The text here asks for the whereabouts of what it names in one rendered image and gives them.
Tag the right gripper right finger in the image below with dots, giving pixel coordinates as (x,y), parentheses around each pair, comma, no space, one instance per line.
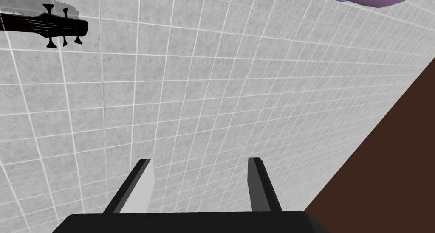
(261,189)

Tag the black guitar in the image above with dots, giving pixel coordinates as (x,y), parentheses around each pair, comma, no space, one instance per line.
(51,26)

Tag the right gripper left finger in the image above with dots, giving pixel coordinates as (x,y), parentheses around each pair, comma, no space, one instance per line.
(136,192)

